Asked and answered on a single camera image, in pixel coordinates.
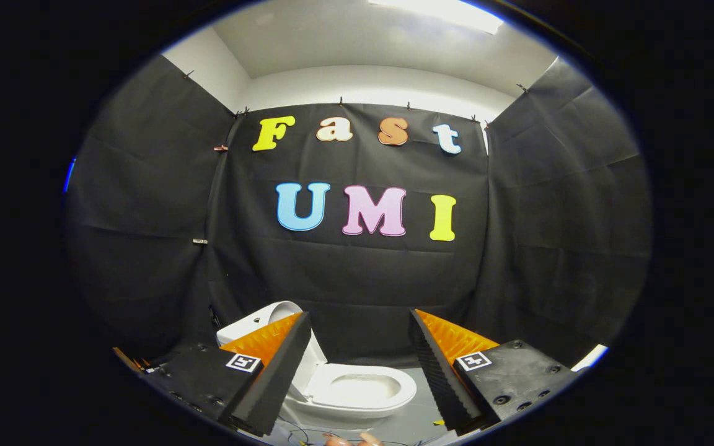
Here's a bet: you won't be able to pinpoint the white toilet seat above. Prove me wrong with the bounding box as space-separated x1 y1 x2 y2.
305 364 418 411

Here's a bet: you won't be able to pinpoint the white toilet lid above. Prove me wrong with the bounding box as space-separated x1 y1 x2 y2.
257 301 328 403

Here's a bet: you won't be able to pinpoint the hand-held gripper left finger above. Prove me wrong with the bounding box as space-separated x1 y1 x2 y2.
137 312 313 437

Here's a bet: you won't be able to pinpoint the white ceramic toilet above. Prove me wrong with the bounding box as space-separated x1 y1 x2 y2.
216 307 418 432

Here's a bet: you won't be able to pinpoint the black backdrop cloth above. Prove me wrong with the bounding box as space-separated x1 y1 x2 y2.
64 55 653 372

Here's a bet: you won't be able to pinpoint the ceiling light panel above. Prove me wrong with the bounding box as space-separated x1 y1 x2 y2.
369 0 505 35

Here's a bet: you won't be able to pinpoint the thin tangled cables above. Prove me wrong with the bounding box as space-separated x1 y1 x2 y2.
273 418 333 446

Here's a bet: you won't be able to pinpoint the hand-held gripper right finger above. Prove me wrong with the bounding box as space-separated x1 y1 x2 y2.
408 308 584 436

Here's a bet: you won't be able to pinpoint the small dark wired device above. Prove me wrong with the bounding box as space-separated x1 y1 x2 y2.
112 347 161 376

